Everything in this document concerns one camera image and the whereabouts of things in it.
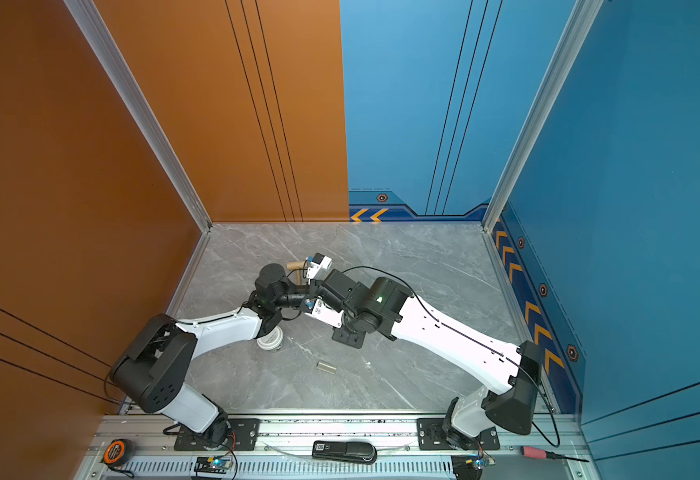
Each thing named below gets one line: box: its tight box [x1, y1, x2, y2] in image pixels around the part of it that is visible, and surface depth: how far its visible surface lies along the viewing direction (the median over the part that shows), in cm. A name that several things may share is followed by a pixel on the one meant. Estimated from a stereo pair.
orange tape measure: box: [101, 438, 135, 467], surface depth 71 cm
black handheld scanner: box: [312, 441, 378, 463], surface depth 70 cm
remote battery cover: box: [316, 361, 337, 374], surface depth 86 cm
